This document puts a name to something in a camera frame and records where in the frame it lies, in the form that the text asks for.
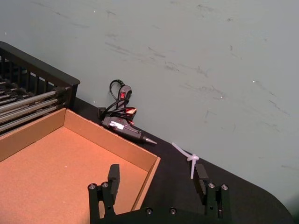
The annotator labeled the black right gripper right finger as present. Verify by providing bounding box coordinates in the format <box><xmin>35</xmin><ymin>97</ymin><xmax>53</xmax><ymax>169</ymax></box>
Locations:
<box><xmin>194</xmin><ymin>164</ymin><xmax>231</xmax><ymax>219</ymax></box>

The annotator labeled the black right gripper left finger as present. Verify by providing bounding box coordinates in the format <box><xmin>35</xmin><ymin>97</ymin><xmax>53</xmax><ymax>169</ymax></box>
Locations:
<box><xmin>88</xmin><ymin>164</ymin><xmax>121</xmax><ymax>219</ymax></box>

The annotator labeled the shallow brown cardboard tray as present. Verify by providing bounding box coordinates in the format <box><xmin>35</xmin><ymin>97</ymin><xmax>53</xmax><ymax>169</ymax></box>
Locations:
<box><xmin>0</xmin><ymin>107</ymin><xmax>161</xmax><ymax>224</ymax></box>

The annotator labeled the black rack with steel bars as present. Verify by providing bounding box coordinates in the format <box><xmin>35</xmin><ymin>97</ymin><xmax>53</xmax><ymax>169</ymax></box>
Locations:
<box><xmin>0</xmin><ymin>41</ymin><xmax>80</xmax><ymax>137</ymax></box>

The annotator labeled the black corded tool red switch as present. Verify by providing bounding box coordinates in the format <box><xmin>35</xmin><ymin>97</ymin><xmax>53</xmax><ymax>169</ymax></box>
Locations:
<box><xmin>97</xmin><ymin>79</ymin><xmax>157</xmax><ymax>146</ymax></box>

